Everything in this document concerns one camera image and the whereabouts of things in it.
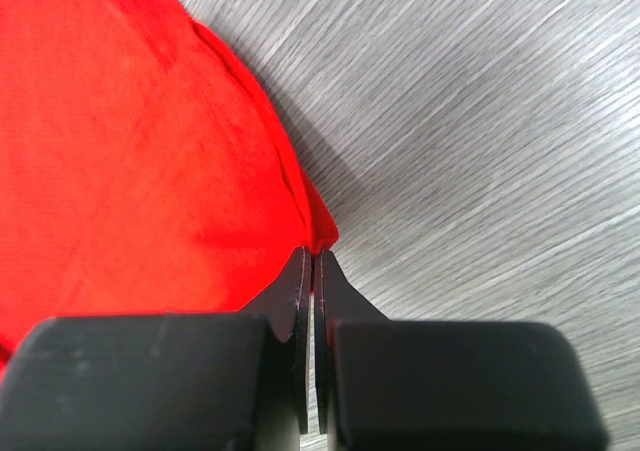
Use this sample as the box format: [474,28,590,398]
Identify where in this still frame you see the red t-shirt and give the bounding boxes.
[1,0,338,358]

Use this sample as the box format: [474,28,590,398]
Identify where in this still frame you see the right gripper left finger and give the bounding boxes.
[1,248,312,450]

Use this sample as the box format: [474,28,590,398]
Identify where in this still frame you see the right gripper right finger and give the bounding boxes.
[314,251,609,450]

